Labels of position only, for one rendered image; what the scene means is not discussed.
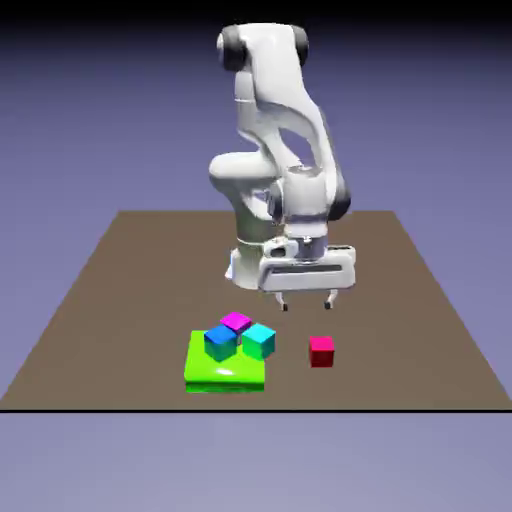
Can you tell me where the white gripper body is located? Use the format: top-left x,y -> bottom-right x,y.
257,244 -> 357,294

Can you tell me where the small cyan cube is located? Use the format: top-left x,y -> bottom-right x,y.
241,322 -> 277,360

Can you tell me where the small magenta cube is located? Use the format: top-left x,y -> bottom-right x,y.
219,312 -> 253,336

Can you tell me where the small red cube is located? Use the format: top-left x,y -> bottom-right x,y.
308,335 -> 336,369

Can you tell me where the small blue cube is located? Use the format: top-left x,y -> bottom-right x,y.
203,324 -> 239,363

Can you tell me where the large green box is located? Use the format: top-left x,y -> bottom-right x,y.
184,330 -> 267,394

